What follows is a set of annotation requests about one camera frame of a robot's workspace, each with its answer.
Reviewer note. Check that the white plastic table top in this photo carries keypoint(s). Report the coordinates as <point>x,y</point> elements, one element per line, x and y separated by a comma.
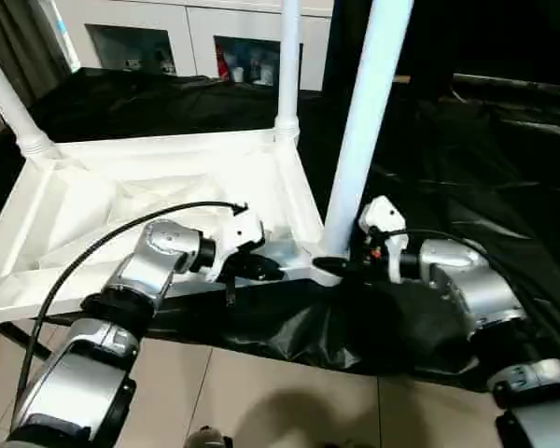
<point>121,168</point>

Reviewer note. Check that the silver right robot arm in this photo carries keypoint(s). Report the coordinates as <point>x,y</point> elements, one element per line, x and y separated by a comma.
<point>471,280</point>

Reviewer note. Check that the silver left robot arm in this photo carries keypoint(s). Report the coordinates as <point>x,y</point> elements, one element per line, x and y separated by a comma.
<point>163,252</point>

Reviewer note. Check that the black mat cover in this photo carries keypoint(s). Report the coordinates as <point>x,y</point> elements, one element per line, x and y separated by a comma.
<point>471,186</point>

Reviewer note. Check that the dark robot foot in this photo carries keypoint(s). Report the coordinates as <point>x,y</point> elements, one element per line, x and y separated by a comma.
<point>210,437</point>

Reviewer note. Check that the black case with gold label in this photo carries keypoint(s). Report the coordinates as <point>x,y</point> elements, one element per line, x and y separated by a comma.
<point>345,46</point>

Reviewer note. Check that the grey metal rod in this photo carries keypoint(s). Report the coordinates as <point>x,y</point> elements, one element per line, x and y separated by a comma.
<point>518,84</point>

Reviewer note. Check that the black metal stand leg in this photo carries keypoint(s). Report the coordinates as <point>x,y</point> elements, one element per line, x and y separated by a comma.
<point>14,336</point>

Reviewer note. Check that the white cabinet with glass doors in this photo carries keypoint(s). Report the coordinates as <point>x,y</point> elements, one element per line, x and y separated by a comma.
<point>191,23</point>

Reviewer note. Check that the grey curtain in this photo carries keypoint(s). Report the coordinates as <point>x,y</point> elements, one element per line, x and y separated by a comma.
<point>18,42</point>

